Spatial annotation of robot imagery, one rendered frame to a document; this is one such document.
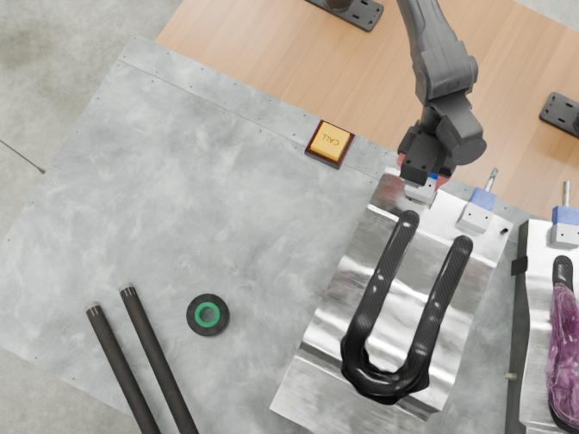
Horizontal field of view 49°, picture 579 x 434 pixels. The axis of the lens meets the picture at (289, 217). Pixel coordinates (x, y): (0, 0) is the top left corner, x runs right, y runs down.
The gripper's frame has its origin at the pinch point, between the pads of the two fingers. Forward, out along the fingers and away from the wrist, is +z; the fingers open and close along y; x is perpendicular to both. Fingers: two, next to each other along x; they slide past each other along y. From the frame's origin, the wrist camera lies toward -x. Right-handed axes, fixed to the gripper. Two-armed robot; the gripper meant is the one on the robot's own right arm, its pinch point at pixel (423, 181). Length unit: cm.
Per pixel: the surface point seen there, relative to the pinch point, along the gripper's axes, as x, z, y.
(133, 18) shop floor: 71, 50, -129
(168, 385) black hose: -48, 19, -27
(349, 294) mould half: -21.6, 10.7, -4.3
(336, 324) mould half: -28.3, 10.4, -3.7
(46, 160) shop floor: 14, 71, -129
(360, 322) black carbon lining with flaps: -25.3, 11.8, -0.4
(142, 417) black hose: -54, 22, -28
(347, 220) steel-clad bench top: -3.9, 14.2, -12.3
